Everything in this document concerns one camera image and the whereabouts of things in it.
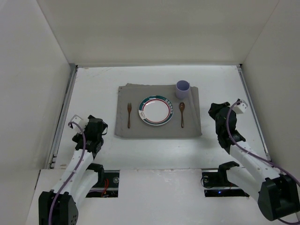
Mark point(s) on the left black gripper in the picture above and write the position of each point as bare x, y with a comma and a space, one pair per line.
99, 124

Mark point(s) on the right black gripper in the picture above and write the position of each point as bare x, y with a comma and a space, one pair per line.
219, 108

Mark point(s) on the brown wooden spoon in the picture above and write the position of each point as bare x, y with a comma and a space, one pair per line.
181, 108

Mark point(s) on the brown wooden fork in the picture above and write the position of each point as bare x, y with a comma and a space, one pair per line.
129, 109

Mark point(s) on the lavender plastic cup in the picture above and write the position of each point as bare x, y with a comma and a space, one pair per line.
182, 89

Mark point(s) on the grey cloth placemat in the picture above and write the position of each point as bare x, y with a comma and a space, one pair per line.
136, 93

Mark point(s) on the white plate green rim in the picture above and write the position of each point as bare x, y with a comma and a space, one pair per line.
156, 110

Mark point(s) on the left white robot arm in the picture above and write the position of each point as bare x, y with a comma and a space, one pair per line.
60, 205

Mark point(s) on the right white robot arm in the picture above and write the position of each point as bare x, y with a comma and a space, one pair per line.
273, 188

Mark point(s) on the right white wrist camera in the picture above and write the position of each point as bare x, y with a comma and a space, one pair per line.
240, 106

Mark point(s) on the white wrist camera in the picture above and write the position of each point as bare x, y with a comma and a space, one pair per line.
76, 122
240, 106

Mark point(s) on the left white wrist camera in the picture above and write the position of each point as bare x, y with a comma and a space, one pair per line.
76, 122

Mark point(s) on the right aluminium table rail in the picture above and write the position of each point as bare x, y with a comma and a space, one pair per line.
240, 71

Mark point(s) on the aluminium table rail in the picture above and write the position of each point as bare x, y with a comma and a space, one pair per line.
62, 118
240, 71

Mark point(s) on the left aluminium table rail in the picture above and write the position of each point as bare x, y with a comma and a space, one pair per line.
62, 118

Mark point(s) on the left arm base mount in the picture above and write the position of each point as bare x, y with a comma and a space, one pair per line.
107, 185

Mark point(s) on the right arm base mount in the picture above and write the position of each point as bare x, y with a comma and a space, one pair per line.
216, 184

